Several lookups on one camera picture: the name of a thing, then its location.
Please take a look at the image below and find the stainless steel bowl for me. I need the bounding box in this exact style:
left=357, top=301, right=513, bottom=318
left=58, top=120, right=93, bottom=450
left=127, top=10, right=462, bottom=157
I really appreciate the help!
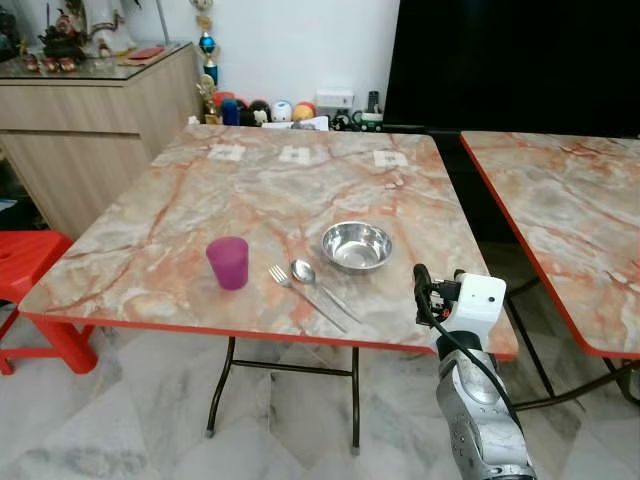
left=321, top=221, right=393, bottom=273

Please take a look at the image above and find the white statue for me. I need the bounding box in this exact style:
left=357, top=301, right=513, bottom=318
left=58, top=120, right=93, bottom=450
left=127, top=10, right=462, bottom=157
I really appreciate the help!
left=84, top=0, right=137, bottom=57

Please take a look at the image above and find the small gold trophy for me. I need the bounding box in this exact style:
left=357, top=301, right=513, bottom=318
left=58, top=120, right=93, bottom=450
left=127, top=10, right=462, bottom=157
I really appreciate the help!
left=195, top=75, right=221, bottom=125

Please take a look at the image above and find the purple plastic cup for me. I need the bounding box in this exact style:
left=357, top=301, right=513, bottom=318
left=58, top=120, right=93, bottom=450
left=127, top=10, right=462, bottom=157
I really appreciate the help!
left=206, top=236, right=250, bottom=292

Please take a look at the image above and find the silver metal spoon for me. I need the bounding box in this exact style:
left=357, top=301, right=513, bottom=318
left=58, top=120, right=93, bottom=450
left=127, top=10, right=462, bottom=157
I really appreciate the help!
left=290, top=258, right=364, bottom=324

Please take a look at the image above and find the white paper label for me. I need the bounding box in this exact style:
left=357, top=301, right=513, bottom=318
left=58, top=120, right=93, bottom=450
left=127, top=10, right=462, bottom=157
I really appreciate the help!
left=278, top=147, right=316, bottom=166
left=208, top=145, right=246, bottom=163
left=373, top=150, right=409, bottom=169

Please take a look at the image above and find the white power strip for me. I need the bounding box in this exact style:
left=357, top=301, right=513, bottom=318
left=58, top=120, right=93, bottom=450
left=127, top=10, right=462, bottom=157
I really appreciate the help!
left=315, top=90, right=355, bottom=110

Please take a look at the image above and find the dark ornamental figurine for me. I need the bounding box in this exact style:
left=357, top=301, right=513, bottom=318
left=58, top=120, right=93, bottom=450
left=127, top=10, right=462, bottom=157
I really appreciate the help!
left=38, top=10, right=89, bottom=63

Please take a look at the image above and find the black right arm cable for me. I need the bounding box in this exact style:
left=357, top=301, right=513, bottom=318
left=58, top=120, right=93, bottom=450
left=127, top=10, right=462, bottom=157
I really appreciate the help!
left=414, top=288, right=522, bottom=429

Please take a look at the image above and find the silver metal fork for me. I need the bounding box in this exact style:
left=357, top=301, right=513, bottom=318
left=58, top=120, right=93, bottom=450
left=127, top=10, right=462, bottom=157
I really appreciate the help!
left=268, top=264, right=349, bottom=334

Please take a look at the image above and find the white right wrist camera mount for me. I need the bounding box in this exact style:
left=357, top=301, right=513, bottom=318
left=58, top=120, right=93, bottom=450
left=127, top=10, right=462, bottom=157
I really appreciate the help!
left=444, top=273, right=507, bottom=337

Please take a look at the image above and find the large black screen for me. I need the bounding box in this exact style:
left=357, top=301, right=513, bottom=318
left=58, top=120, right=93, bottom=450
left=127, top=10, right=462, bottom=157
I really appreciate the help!
left=383, top=0, right=640, bottom=137

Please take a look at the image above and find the light wooden cabinet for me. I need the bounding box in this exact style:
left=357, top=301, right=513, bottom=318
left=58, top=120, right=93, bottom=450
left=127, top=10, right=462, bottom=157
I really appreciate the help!
left=0, top=42, right=202, bottom=240

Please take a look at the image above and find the marble folding table with labels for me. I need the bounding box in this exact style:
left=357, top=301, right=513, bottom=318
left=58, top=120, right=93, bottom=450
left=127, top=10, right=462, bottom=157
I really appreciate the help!
left=18, top=124, right=519, bottom=453

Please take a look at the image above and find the blue and gold trophy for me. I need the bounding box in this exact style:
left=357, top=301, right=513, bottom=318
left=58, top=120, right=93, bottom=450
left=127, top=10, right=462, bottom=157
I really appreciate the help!
left=192, top=0, right=221, bottom=87

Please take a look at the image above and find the red plastic stool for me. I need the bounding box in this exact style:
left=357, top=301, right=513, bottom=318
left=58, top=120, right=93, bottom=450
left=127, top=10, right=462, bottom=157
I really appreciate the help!
left=0, top=230, right=99, bottom=377

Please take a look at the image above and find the plain marble folding table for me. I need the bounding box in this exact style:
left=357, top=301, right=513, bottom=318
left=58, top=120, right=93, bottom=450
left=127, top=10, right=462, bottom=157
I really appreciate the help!
left=459, top=130, right=640, bottom=411

